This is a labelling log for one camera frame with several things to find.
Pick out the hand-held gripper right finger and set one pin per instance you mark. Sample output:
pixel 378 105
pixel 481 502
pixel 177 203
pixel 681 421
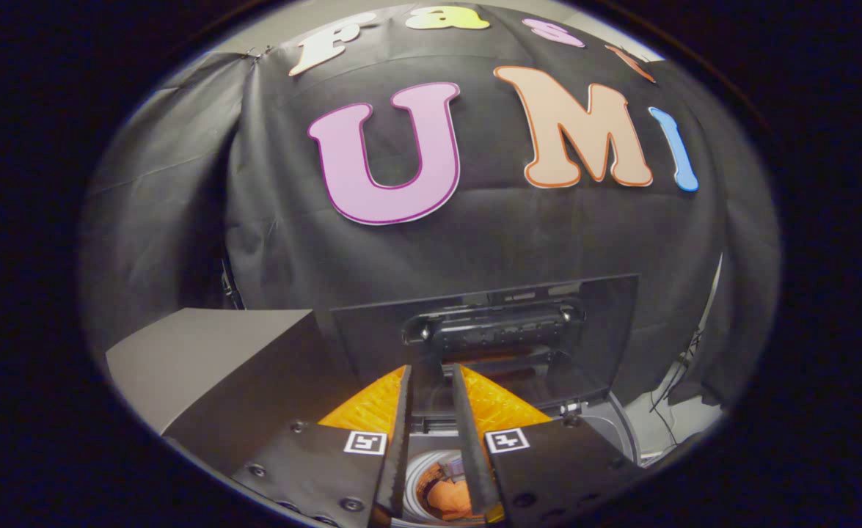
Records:
pixel 471 447

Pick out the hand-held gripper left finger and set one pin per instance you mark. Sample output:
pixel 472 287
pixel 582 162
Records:
pixel 395 440

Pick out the orange polo shirt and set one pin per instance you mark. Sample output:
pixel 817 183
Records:
pixel 449 500

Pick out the black backdrop cloth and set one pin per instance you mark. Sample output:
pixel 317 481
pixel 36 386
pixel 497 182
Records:
pixel 511 235

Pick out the beige and black cabinet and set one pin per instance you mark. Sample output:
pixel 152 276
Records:
pixel 196 352

